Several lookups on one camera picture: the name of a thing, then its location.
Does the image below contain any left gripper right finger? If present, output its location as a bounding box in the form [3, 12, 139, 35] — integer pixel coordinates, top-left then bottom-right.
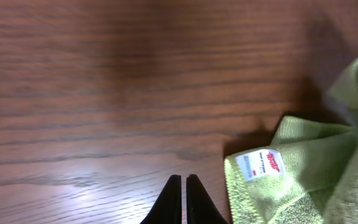
[186, 174, 227, 224]

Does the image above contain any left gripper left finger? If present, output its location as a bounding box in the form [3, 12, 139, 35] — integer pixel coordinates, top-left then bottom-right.
[140, 175, 182, 224]

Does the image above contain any light green microfiber cloth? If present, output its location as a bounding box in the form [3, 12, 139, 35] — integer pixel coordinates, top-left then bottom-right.
[224, 58, 358, 223]

